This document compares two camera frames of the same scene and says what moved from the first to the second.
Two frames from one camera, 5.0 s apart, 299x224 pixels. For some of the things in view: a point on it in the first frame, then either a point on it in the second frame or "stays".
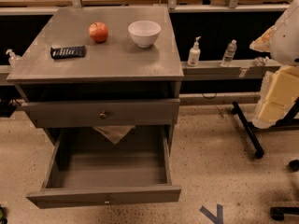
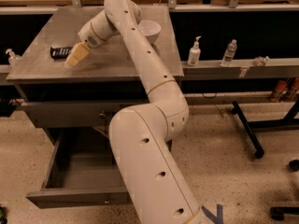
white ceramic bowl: x=144 y=33 stays
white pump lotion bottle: x=194 y=54 stays
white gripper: x=286 y=42 -> x=87 y=36
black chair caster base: x=277 y=213 stays
